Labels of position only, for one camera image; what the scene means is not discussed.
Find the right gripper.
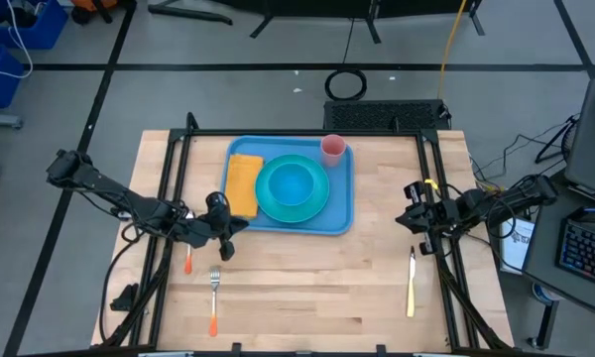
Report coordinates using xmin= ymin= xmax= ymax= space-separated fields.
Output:
xmin=395 ymin=180 xmax=470 ymax=258

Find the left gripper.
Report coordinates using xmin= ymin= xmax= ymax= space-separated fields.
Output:
xmin=178 ymin=190 xmax=251 ymax=263

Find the yellow cloth napkin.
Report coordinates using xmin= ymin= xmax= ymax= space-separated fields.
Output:
xmin=224 ymin=153 xmax=266 ymax=220

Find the cream-handled metal knife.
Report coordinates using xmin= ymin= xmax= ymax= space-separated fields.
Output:
xmin=406 ymin=245 xmax=418 ymax=319

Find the blue plastic bowl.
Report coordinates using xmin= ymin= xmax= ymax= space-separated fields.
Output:
xmin=267 ymin=162 xmax=315 ymax=207

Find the orange-handled metal fork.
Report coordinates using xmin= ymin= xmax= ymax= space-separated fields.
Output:
xmin=207 ymin=265 xmax=222 ymax=338

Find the teal plastic plate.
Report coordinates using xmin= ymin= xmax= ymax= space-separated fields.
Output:
xmin=254 ymin=153 xmax=331 ymax=224

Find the pink plastic cup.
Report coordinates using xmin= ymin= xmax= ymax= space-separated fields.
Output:
xmin=319 ymin=133 xmax=348 ymax=168

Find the blue plastic tray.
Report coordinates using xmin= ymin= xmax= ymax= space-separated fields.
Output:
xmin=219 ymin=134 xmax=355 ymax=236

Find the black perforated computer case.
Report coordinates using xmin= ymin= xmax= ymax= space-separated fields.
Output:
xmin=322 ymin=98 xmax=452 ymax=132

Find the white paper booklet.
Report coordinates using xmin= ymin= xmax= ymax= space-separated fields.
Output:
xmin=499 ymin=216 xmax=536 ymax=276

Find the grey desk shelf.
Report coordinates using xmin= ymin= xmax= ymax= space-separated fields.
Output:
xmin=522 ymin=181 xmax=595 ymax=318

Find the black backlit keyboard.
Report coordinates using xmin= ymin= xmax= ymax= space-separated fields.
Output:
xmin=554 ymin=217 xmax=595 ymax=292

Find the grey flat monitor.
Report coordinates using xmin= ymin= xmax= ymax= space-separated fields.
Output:
xmin=564 ymin=77 xmax=595 ymax=204

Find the orange bag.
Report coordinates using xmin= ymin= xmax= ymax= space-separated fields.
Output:
xmin=70 ymin=0 xmax=125 ymax=14

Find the large blue storage bin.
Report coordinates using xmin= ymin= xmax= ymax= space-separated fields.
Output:
xmin=0 ymin=0 xmax=69 ymax=51

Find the small blue storage bin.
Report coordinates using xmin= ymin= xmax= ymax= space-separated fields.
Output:
xmin=0 ymin=43 xmax=25 ymax=110

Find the orange-handled metal spoon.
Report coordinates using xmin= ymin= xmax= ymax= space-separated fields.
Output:
xmin=183 ymin=211 xmax=195 ymax=276

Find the black bracket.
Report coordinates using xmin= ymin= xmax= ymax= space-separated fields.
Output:
xmin=109 ymin=283 xmax=141 ymax=313

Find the coiled black cable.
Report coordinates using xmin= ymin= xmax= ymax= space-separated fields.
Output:
xmin=324 ymin=67 xmax=369 ymax=103

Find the yellow hanging cable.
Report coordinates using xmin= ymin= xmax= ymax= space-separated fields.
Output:
xmin=435 ymin=0 xmax=470 ymax=100

